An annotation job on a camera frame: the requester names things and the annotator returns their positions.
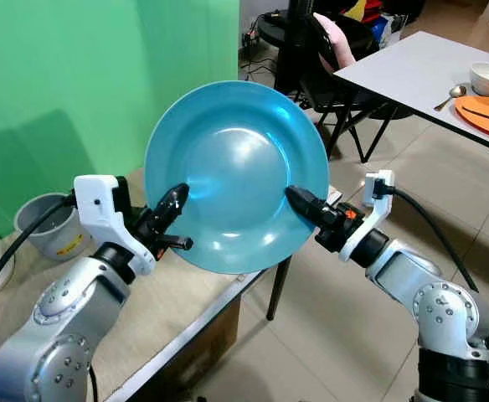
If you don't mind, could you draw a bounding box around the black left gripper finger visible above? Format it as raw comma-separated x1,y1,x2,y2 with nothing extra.
147,183,190,235

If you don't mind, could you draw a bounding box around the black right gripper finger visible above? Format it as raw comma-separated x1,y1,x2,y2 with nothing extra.
286,186,333,227

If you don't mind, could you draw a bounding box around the blue round plate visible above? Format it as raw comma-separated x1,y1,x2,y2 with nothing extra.
144,80,330,275

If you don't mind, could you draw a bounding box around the table with beige cloth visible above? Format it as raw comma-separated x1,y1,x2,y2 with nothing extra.
0,167,346,402

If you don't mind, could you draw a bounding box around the grey plastic bucket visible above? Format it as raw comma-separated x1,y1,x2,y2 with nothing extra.
14,193,84,262

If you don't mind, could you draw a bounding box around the brown cardboard box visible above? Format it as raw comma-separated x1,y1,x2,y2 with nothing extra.
134,297,242,402

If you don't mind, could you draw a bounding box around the black folding chair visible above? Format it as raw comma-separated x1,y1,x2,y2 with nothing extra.
274,0,414,165

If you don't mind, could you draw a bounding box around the green backdrop screen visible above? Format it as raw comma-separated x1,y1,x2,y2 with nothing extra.
0,0,241,239

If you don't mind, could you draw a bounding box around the pink cushion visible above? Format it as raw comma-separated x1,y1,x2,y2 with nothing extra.
313,13,355,73

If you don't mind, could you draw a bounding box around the white dining table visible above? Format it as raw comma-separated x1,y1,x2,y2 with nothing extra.
316,31,489,164

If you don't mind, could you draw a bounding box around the orange flat plate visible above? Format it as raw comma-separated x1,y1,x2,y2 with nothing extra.
454,95,489,142

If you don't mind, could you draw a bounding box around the metal spoon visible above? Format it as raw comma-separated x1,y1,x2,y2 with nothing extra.
433,85,469,113

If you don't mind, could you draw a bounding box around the black round side table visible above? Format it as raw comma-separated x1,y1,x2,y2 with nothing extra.
255,8,314,53

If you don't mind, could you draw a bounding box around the black chopstick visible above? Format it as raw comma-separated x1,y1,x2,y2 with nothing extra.
462,105,489,121

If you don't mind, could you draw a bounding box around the blue storage box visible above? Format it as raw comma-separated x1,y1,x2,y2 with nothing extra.
370,15,391,44

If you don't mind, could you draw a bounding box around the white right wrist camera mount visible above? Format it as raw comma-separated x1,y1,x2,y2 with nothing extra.
338,170,396,263

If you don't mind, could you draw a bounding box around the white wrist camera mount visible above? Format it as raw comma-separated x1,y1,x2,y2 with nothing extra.
338,170,396,263
74,175,157,276

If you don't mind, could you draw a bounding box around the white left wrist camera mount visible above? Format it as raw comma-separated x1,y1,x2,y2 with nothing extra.
74,175,157,276

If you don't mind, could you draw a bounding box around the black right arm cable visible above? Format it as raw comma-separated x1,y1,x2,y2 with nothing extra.
389,188,481,294

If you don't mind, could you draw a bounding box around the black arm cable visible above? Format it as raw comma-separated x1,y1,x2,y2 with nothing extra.
389,188,481,294
0,197,77,312

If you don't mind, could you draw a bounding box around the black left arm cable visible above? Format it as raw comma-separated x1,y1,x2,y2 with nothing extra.
0,197,77,312

